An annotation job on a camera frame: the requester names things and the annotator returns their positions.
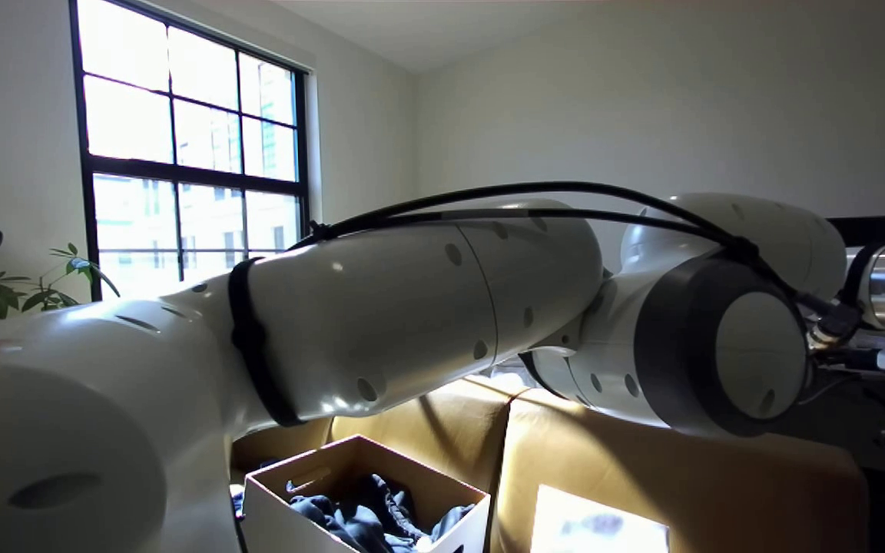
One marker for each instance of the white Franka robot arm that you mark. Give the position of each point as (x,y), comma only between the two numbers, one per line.
(412,296)

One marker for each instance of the open cardboard shoe box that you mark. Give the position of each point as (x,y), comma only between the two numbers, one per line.
(278,500)

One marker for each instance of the dark crumpled clothes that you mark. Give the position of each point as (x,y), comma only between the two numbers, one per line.
(361,517)

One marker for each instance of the black framed window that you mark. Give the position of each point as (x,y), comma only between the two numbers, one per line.
(198,171)

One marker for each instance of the white printed card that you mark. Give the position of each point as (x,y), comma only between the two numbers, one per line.
(597,522)

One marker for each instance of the black computer monitor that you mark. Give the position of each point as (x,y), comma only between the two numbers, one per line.
(872,228)

